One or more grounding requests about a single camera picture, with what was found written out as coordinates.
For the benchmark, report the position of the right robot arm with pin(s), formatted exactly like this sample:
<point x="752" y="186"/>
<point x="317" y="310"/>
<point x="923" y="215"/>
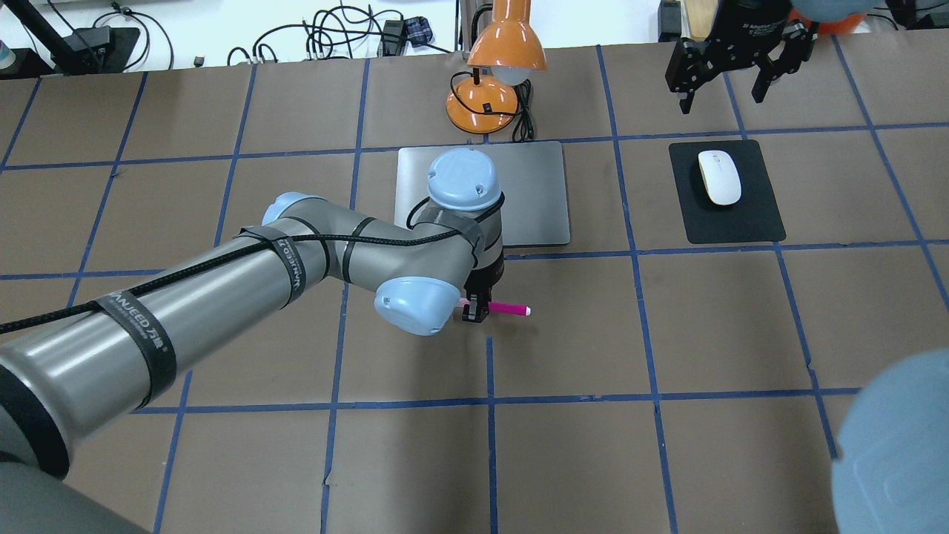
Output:
<point x="891" y="472"/>

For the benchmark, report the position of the white computer mouse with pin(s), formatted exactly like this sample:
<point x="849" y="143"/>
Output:
<point x="720" y="177"/>

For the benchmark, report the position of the pink marker pen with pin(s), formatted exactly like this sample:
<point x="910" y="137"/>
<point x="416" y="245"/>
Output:
<point x="517" y="310"/>

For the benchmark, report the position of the silver laptop notebook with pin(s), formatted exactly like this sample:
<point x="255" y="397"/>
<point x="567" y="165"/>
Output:
<point x="531" y="177"/>

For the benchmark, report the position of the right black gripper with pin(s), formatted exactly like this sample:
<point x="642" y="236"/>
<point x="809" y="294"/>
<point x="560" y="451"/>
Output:
<point x="750" y="37"/>

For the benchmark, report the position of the orange desk lamp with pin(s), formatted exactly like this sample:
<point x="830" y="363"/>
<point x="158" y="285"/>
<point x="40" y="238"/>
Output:
<point x="502" y="51"/>

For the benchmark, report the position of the wooden stand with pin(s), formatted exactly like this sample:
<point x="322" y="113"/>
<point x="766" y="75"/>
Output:
<point x="699" y="16"/>

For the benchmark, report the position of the black power adapter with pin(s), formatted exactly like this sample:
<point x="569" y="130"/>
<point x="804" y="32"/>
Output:
<point x="670" y="21"/>

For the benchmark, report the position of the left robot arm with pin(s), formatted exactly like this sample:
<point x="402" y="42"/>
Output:
<point x="75" y="370"/>

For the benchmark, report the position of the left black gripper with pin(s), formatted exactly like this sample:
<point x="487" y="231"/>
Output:
<point x="485" y="282"/>

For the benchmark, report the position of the black mousepad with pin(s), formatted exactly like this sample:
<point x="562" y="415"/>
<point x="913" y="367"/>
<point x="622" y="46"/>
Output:
<point x="754" y="218"/>

